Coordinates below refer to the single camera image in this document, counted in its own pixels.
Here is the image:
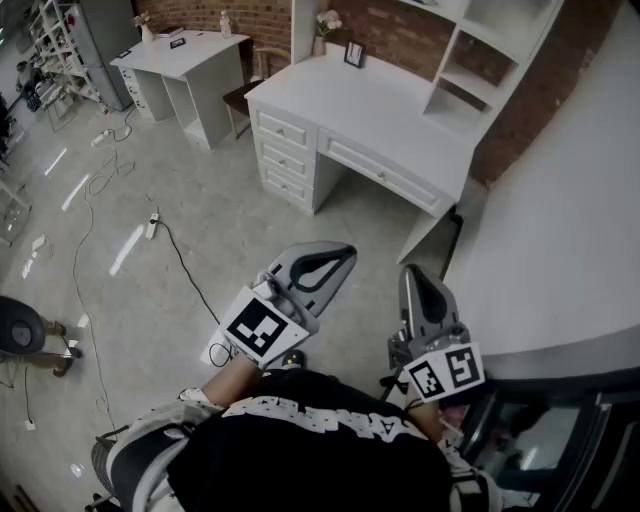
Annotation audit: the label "person's left forearm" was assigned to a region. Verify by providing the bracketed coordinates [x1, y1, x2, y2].
[202, 355, 267, 407]

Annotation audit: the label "white floor cable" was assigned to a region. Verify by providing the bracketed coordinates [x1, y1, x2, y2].
[71, 107, 137, 419]

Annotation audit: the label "white desk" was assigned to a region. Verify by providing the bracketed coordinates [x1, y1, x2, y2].
[244, 52, 476, 266]

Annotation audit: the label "person's black and white shirt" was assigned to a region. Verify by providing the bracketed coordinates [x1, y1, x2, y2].
[92, 368, 502, 512]

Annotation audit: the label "pink flowers in vase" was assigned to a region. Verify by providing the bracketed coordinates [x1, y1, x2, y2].
[312, 8, 347, 58]

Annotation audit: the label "tall grey cabinet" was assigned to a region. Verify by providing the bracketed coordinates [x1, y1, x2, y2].
[78, 0, 142, 112]

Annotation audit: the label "small white writing table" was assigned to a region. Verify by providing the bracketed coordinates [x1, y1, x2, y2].
[109, 29, 251, 151]

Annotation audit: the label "black picture frame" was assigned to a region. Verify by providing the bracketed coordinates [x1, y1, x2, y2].
[342, 40, 367, 69]

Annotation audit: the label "white vase with flowers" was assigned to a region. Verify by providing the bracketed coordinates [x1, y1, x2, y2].
[132, 12, 157, 45]

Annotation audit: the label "black glass cabinet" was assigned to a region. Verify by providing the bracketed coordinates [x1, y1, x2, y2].
[458, 368, 640, 512]

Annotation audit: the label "wooden chair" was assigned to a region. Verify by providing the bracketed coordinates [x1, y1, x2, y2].
[252, 47, 292, 81]

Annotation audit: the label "brown cushioned chair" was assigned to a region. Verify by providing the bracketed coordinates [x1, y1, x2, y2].
[222, 77, 266, 140]

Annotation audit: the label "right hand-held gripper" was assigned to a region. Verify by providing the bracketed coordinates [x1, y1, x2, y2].
[387, 263, 486, 404]

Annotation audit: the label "white storage rack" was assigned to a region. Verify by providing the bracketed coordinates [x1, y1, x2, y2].
[27, 0, 102, 110]

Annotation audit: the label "black floor cable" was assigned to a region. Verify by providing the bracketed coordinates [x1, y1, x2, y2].
[156, 219, 225, 327]

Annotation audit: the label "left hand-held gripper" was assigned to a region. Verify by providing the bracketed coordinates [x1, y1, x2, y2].
[218, 241, 358, 371]

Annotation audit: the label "person's right forearm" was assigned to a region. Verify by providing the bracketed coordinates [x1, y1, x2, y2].
[405, 396, 445, 447]

